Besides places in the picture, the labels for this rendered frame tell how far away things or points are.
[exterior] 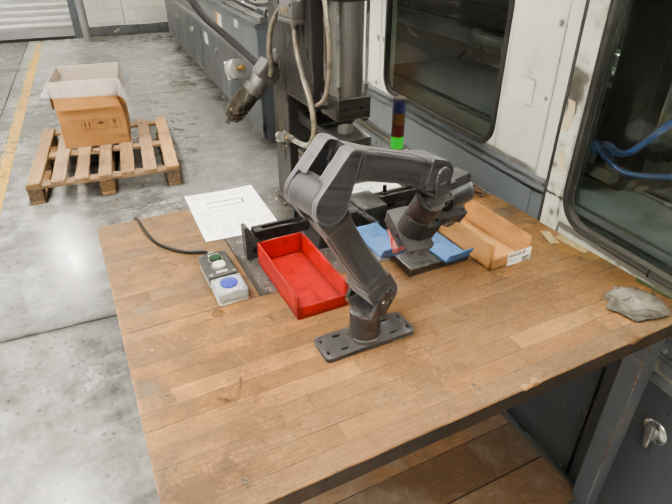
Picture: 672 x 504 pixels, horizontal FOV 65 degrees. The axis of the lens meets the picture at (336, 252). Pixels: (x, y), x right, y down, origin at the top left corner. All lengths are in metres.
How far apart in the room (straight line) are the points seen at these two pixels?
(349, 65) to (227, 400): 0.75
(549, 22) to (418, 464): 1.32
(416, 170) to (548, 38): 0.82
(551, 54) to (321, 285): 0.90
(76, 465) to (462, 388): 1.54
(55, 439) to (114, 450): 0.24
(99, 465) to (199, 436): 1.24
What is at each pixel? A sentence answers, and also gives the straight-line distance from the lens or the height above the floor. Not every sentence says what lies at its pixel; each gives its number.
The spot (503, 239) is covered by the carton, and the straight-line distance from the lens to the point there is 1.44.
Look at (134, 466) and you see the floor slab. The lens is 2.12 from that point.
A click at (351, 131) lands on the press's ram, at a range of 1.31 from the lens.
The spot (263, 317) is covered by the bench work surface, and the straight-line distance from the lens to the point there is 1.15.
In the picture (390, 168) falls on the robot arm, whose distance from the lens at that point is 0.88.
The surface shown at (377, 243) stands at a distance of 1.21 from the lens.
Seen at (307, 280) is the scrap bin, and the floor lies 0.91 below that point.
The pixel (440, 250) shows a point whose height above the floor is 0.92.
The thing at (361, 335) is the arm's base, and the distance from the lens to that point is 1.04.
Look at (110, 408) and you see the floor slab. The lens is 2.34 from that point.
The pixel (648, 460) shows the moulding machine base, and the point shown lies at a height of 0.41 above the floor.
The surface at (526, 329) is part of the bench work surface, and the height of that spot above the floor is 0.90.
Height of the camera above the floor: 1.61
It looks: 32 degrees down
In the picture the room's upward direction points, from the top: straight up
